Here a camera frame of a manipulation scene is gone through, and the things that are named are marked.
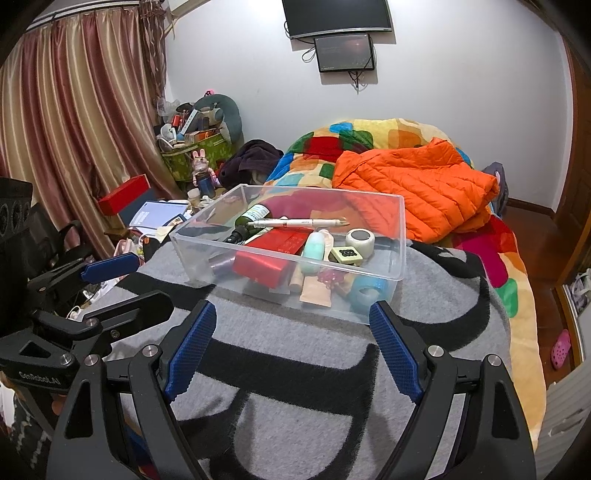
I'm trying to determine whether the pink hair clip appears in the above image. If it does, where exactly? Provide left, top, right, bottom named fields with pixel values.
left=316, top=270, right=347, bottom=291

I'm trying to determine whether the large wall television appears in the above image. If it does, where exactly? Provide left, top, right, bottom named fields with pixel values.
left=281, top=0, right=393, bottom=40

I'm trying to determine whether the person's left forearm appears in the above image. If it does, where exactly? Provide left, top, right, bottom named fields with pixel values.
left=0, top=369, right=61, bottom=462

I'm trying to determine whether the red box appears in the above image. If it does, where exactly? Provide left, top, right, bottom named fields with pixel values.
left=98, top=174, right=152, bottom=217

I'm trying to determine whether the red packet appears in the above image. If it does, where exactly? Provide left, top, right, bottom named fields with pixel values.
left=232, top=228, right=310, bottom=289

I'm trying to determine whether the small wall monitor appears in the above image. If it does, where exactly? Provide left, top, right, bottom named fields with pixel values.
left=314, top=33, right=376, bottom=73

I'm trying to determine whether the beige tube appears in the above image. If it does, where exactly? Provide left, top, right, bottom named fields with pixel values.
left=290, top=268, right=335, bottom=309

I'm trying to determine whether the grey green neck pillow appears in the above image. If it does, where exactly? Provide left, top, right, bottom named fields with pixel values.
left=193, top=93, right=243, bottom=144

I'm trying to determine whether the green fabric storage box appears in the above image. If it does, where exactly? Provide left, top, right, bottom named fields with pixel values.
left=161, top=134, right=234, bottom=185

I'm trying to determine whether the blue tape roll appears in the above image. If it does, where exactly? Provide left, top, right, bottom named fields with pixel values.
left=349, top=274, right=389, bottom=312

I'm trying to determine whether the striped curtain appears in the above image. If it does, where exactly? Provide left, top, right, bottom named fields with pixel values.
left=0, top=0, right=185, bottom=264

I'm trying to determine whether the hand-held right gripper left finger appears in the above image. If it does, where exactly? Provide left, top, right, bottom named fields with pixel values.
left=53, top=299, right=218, bottom=480

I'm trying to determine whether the grey cloth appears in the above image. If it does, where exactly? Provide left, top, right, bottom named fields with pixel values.
left=485, top=161, right=509, bottom=217

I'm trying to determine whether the wooden door frame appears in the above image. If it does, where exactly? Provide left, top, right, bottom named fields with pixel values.
left=556, top=37, right=591, bottom=287

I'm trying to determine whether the blue notebook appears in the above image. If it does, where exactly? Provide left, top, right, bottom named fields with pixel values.
left=129, top=200, right=188, bottom=229

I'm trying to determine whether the orange down jacket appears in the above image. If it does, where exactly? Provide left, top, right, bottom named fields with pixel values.
left=331, top=137, right=502, bottom=244

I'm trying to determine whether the clear plastic storage bin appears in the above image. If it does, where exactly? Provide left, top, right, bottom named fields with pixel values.
left=169, top=184, right=407, bottom=319

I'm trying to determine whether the dark green glass bottle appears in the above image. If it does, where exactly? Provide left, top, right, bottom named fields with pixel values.
left=225, top=203, right=271, bottom=245

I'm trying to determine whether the pink bunny toy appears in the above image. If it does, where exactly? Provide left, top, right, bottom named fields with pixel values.
left=191, top=148, right=217, bottom=178

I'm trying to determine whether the grey and black blanket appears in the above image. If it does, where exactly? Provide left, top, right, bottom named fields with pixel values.
left=99, top=231, right=511, bottom=480

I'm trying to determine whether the white pen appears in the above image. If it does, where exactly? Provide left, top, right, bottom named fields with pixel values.
left=248, top=217, right=349, bottom=229

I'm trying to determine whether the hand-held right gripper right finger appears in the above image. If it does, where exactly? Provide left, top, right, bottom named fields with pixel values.
left=368, top=301, right=539, bottom=480

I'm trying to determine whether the white tape roll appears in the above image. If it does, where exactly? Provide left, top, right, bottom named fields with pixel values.
left=345, top=228, right=376, bottom=259

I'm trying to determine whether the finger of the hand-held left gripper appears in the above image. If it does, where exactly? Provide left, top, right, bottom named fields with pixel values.
left=28, top=254, right=140, bottom=305
left=34, top=291, right=175, bottom=366

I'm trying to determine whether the pink clog shoe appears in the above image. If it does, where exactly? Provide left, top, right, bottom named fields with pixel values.
left=550, top=329, right=572, bottom=370

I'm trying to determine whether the dark clothes pile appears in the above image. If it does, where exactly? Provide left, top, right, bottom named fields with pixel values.
left=217, top=139, right=284, bottom=189

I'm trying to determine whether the white ribbed panel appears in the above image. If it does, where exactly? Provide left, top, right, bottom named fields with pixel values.
left=538, top=364, right=591, bottom=480

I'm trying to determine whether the colourful patchwork blanket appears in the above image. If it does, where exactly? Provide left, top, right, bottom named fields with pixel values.
left=263, top=117, right=548, bottom=450

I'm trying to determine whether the mint green tube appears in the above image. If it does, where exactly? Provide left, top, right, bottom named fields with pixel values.
left=300, top=231, right=328, bottom=277

